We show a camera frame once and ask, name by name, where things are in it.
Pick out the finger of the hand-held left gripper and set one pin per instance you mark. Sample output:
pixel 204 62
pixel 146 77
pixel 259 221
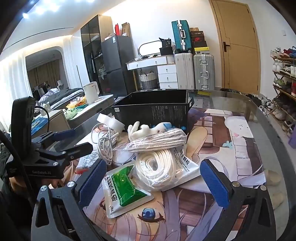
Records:
pixel 67 134
pixel 81 148

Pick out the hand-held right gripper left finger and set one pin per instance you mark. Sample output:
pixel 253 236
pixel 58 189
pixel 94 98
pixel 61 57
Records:
pixel 92 183

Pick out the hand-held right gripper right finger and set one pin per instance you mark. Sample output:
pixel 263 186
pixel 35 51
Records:
pixel 214 185

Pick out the white line-drawing packet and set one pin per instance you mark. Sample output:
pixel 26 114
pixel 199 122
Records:
pixel 89 162

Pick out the white medicine packet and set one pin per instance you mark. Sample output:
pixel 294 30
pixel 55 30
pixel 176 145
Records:
pixel 188 168

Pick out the green medicine packet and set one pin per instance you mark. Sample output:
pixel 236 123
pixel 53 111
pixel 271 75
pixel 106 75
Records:
pixel 124 187

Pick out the white plush toy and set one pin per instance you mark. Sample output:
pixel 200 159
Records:
pixel 143 129

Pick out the bagged striped cloth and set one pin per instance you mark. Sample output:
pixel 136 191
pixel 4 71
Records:
pixel 157 140

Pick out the black cardboard box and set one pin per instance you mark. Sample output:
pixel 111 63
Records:
pixel 152 111

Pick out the person's left hand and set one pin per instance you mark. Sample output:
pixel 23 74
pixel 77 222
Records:
pixel 17 186

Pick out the low wooden cabinet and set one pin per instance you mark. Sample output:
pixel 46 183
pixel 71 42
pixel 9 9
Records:
pixel 55 122

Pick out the blue flat package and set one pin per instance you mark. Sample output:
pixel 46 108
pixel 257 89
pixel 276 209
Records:
pixel 39 124

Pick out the yellow and green snack bags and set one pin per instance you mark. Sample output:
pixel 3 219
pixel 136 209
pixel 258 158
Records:
pixel 77 103

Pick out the white side table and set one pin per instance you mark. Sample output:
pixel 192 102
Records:
pixel 92 109

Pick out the bed with dark bedding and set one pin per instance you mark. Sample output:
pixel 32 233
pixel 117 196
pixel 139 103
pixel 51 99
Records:
pixel 62 95

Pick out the white foam piece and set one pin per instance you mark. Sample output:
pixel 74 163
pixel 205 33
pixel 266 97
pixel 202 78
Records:
pixel 111 121

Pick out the printed cartoon desk mat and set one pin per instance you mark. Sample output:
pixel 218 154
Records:
pixel 238 148

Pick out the white electric kettle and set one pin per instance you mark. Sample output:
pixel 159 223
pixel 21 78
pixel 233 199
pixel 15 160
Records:
pixel 91 92

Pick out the beige slippers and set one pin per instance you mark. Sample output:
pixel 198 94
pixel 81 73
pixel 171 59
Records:
pixel 274 178

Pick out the brown curtain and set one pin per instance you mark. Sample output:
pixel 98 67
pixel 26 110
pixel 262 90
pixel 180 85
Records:
pixel 44 76

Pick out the black refrigerator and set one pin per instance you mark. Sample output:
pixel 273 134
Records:
pixel 118 62

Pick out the black glass cabinet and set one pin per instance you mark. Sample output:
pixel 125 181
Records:
pixel 91 46

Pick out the pile of shoes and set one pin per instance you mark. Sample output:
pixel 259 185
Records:
pixel 259 102

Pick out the woven storage basket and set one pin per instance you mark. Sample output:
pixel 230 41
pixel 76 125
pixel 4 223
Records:
pixel 149 80

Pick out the silver suitcase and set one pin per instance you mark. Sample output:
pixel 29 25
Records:
pixel 204 71

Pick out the white dressing table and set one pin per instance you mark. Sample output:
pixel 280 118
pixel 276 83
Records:
pixel 161 67

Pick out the red bottle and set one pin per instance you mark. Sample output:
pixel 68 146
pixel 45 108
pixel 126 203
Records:
pixel 117 29

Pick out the white suitcase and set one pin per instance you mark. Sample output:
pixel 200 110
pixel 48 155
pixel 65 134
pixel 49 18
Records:
pixel 185 71

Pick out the oval mirror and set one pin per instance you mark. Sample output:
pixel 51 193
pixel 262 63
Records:
pixel 150 48

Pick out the shoe rack with shoes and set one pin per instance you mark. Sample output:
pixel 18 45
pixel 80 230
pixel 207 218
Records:
pixel 284 88

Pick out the brown cardboard box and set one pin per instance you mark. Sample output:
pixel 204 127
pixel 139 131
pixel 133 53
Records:
pixel 126 29

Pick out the black bag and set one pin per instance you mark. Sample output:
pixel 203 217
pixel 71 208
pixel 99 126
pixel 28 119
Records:
pixel 166 47

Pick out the wooden door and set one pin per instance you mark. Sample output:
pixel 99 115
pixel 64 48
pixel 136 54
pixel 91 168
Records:
pixel 238 46

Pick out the stack of shoe boxes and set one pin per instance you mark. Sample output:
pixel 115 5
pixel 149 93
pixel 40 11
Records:
pixel 198 39

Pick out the teal suitcase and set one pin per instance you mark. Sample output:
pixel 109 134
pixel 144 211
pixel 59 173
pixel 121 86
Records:
pixel 181 37

